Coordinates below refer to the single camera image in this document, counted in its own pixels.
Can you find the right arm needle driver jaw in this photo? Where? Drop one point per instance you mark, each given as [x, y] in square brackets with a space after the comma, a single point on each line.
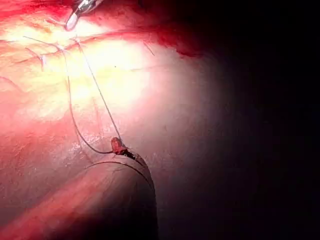
[72, 21]

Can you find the left arm needle driver jaw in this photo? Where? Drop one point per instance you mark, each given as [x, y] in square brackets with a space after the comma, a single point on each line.
[116, 145]

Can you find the right arm needle driver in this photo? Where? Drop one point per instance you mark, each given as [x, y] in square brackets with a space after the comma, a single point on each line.
[88, 5]

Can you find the left arm needle driver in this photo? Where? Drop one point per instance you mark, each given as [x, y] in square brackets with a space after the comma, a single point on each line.
[130, 155]

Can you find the blue thread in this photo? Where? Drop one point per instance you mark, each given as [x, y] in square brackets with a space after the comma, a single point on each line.
[100, 92]

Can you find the blue stitching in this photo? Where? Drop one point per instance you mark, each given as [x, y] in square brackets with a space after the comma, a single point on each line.
[43, 60]

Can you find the tissue pad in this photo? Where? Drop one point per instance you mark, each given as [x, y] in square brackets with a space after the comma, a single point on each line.
[155, 100]

